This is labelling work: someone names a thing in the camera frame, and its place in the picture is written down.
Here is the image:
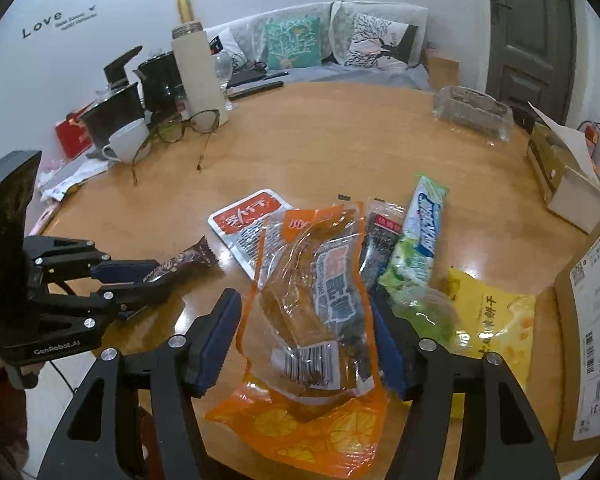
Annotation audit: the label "black angular appliance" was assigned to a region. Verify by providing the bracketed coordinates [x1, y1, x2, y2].
[104, 46, 144, 86]

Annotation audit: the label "red box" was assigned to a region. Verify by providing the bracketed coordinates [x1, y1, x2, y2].
[55, 105, 96, 160]

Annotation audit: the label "dark seaweed snack packet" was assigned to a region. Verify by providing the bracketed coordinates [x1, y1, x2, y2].
[357, 197, 406, 291]

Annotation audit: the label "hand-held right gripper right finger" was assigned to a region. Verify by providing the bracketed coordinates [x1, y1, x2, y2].
[367, 292, 563, 480]

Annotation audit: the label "wine glass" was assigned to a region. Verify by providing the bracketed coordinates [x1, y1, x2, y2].
[214, 52, 236, 111]

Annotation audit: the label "brown chocolate snack packet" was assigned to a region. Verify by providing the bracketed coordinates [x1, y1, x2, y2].
[142, 236, 226, 286]

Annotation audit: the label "green white candy packet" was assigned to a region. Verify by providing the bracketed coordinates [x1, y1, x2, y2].
[377, 174, 451, 301]

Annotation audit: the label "clear green snack packet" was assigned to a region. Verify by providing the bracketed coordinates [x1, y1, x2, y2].
[390, 287, 461, 356]

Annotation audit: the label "black kettle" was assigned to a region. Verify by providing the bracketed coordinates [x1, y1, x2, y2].
[132, 51, 186, 111]

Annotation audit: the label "white cup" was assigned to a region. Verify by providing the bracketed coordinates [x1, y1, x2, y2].
[101, 119, 153, 163]

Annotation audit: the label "dark grey door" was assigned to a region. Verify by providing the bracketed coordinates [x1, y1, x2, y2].
[485, 0, 578, 126]

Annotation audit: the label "red and white snack packet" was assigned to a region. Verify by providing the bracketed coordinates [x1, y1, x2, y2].
[207, 189, 295, 281]

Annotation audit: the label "grey covered sofa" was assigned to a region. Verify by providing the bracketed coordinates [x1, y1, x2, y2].
[202, 0, 461, 93]

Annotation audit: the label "black flat device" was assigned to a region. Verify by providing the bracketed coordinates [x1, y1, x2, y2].
[228, 61, 270, 87]

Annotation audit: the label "glass ashtray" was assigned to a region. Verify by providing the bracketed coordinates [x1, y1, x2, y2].
[431, 86, 515, 145]

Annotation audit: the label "clear orange snack packet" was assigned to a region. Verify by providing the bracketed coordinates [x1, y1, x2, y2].
[205, 201, 391, 466]

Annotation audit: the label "white thermos bottle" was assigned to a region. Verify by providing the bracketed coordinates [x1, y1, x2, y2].
[171, 20, 231, 126]

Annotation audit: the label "tortoiseshell eyeglasses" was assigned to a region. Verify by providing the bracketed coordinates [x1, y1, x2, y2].
[130, 109, 222, 187]

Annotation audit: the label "white tree print cushion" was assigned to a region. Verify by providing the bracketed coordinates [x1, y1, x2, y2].
[344, 12, 420, 68]

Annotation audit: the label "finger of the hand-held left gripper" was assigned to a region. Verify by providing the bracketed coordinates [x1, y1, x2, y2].
[24, 235, 161, 286]
[27, 280, 178, 332]

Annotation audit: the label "teal patterned cushion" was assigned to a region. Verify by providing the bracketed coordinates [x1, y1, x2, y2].
[264, 16, 323, 71]

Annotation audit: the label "labelled cardboard box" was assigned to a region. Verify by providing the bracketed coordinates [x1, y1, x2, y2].
[552, 195, 600, 466]

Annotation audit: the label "yellow snack packet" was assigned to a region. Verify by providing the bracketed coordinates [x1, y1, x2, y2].
[445, 266, 537, 421]

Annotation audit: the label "black red white cushion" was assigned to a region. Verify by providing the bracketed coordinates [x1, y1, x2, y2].
[205, 27, 241, 58]

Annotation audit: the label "pile of white papers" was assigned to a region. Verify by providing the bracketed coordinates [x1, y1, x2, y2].
[37, 152, 113, 201]

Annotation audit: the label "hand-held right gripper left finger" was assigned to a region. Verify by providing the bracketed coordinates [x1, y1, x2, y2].
[35, 287, 243, 480]

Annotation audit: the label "brown tissue box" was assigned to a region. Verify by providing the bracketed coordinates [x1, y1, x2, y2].
[525, 101, 600, 235]

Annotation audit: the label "red fire extinguisher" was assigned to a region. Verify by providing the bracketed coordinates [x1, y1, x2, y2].
[577, 120, 600, 161]

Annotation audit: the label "grey blanket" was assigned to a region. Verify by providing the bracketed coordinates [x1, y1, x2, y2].
[230, 62, 431, 92]

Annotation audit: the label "black wall lettering decal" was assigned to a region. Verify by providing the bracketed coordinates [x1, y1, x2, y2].
[21, 4, 98, 40]

